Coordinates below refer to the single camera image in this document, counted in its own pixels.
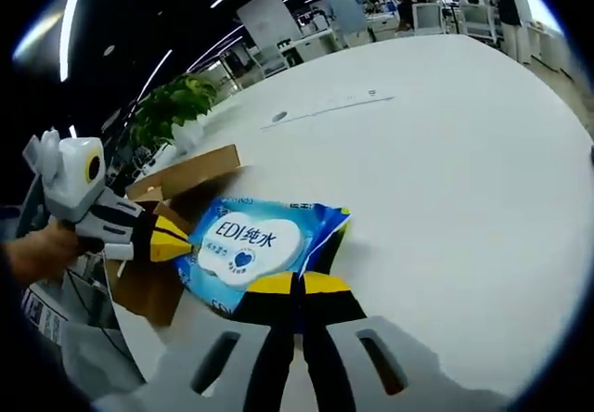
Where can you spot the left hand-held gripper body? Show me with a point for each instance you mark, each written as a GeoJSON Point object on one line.
{"type": "Point", "coordinates": [69, 175]}

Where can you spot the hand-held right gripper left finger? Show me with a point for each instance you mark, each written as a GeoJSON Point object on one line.
{"type": "Point", "coordinates": [264, 338]}

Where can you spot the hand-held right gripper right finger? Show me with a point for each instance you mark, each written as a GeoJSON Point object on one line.
{"type": "Point", "coordinates": [334, 338]}

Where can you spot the brown cardboard shoe box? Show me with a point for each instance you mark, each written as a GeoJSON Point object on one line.
{"type": "Point", "coordinates": [153, 291]}

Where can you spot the light blue wet wipes pack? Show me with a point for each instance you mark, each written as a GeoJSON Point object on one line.
{"type": "Point", "coordinates": [250, 245]}

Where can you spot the person's left hand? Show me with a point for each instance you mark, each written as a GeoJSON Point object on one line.
{"type": "Point", "coordinates": [42, 249]}

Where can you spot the green plant in white pot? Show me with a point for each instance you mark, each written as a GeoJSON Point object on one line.
{"type": "Point", "coordinates": [176, 101]}

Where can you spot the white pillar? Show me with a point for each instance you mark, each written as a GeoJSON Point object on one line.
{"type": "Point", "coordinates": [269, 27]}

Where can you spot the white office chair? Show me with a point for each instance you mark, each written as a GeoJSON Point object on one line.
{"type": "Point", "coordinates": [428, 17]}
{"type": "Point", "coordinates": [478, 22]}

